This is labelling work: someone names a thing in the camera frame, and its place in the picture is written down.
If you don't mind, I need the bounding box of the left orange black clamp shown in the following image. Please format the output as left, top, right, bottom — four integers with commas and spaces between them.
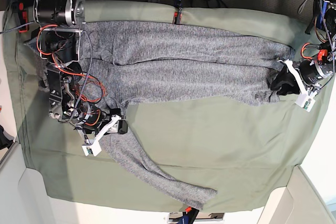
12, 2, 29, 33

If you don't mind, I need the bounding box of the grey heathered T-shirt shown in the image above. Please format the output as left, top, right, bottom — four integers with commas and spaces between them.
23, 20, 297, 209

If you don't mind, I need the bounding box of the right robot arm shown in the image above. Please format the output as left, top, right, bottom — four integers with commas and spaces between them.
33, 0, 128, 135

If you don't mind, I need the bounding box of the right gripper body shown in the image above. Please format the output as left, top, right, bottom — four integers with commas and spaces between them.
67, 103, 122, 136

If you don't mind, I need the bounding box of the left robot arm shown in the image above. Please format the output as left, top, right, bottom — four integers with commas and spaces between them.
270, 0, 335, 97

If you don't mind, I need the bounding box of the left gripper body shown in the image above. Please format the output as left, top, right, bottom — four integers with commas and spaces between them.
296, 57, 335, 90

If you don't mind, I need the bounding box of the top centre blue clamp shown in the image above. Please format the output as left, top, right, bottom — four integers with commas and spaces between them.
173, 0, 183, 25

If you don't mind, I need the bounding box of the green table cloth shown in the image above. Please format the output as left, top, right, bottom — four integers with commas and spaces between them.
2, 0, 332, 212

